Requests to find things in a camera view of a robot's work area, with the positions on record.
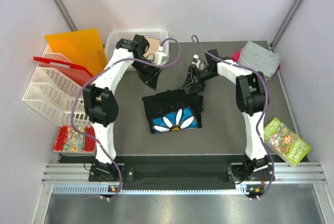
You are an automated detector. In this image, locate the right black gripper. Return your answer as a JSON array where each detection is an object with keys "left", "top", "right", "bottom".
[{"left": 181, "top": 66, "right": 218, "bottom": 95}]

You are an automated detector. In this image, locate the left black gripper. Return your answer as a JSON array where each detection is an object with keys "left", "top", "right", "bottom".
[{"left": 131, "top": 57, "right": 162, "bottom": 91}]

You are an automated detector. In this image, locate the black t shirt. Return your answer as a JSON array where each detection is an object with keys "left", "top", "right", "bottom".
[{"left": 142, "top": 89, "right": 204, "bottom": 134}]

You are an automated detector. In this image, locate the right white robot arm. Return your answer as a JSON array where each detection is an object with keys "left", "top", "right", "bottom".
[{"left": 182, "top": 49, "right": 269, "bottom": 184}]

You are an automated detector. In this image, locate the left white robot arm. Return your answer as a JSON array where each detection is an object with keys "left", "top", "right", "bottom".
[{"left": 83, "top": 34, "right": 161, "bottom": 181}]

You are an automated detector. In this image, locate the tan folded t shirt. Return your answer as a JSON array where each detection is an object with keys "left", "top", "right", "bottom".
[{"left": 144, "top": 38, "right": 160, "bottom": 57}]

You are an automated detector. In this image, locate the folded pink t shirt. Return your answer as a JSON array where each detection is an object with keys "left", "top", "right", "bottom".
[{"left": 231, "top": 49, "right": 242, "bottom": 63}]

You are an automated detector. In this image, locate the white plastic basket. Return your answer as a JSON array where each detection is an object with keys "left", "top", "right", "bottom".
[{"left": 104, "top": 29, "right": 169, "bottom": 66}]

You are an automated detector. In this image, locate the folded grey t shirt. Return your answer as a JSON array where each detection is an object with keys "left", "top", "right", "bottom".
[{"left": 237, "top": 41, "right": 281, "bottom": 80}]

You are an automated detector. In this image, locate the red plastic folder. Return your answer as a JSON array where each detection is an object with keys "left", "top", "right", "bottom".
[{"left": 33, "top": 56, "right": 93, "bottom": 86}]

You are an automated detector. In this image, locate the orange plastic folder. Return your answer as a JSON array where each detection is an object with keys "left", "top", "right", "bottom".
[{"left": 45, "top": 28, "right": 108, "bottom": 76}]

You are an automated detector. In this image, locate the white file rack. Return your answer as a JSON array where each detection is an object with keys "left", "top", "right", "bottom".
[{"left": 21, "top": 43, "right": 108, "bottom": 126}]

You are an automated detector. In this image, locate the red comic book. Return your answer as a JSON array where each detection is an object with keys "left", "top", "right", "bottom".
[{"left": 53, "top": 125, "right": 97, "bottom": 155}]

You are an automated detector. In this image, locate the green book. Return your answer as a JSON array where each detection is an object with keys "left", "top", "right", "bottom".
[{"left": 264, "top": 117, "right": 312, "bottom": 167}]

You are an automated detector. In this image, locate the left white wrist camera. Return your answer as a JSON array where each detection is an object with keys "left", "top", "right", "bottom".
[{"left": 154, "top": 46, "right": 170, "bottom": 65}]

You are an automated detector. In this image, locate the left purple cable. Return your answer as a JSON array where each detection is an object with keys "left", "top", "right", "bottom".
[{"left": 70, "top": 37, "right": 182, "bottom": 200}]

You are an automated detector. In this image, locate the purple cable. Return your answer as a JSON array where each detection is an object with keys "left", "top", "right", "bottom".
[
  {"left": 70, "top": 37, "right": 182, "bottom": 200},
  {"left": 191, "top": 34, "right": 275, "bottom": 200}
]

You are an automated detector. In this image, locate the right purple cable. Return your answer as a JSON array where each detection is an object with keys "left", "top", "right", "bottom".
[{"left": 191, "top": 34, "right": 275, "bottom": 200}]

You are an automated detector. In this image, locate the white slotted cable duct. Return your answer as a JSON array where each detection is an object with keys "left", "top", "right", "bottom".
[{"left": 52, "top": 184, "right": 264, "bottom": 195}]

